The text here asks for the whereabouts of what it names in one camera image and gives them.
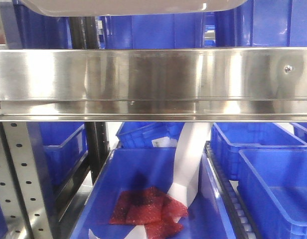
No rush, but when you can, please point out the white lidded plastic bin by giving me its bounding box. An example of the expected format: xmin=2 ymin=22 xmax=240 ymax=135
xmin=22 ymin=0 xmax=245 ymax=16

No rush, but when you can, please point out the blue bin lower rear middle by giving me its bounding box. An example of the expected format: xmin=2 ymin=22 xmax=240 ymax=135
xmin=116 ymin=121 xmax=184 ymax=148

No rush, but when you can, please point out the blue bin with red bags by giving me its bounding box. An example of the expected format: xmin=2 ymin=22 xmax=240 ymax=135
xmin=71 ymin=148 xmax=235 ymax=239

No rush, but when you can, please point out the blue bin lower right rear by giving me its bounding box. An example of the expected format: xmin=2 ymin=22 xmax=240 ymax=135
xmin=210 ymin=122 xmax=307 ymax=181

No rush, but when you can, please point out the blue bin upper middle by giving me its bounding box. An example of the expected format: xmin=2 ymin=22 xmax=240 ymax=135
xmin=101 ymin=12 xmax=205 ymax=49

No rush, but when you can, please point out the blue bin lower left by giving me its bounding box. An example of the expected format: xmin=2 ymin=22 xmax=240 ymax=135
xmin=39 ymin=121 xmax=88 ymax=186

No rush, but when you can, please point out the blue bin lower right front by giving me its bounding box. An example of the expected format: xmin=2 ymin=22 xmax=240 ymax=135
xmin=238 ymin=149 xmax=307 ymax=239

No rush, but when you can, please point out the blue bin upper right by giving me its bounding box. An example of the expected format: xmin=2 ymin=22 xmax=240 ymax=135
xmin=215 ymin=0 xmax=307 ymax=47

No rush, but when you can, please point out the blue bin upper left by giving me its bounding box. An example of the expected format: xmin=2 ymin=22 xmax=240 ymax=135
xmin=0 ymin=0 xmax=72 ymax=49

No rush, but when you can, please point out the white paper strip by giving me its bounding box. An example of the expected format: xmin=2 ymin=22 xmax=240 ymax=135
xmin=84 ymin=122 xmax=212 ymax=239

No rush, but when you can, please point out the white roller track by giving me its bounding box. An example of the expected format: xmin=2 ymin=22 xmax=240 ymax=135
xmin=205 ymin=141 xmax=261 ymax=239

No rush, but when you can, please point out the stainless steel shelf rail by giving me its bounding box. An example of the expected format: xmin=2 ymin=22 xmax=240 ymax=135
xmin=0 ymin=47 xmax=307 ymax=122

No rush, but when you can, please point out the perforated steel shelf post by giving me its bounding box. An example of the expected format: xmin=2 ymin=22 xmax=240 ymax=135
xmin=0 ymin=121 xmax=59 ymax=239

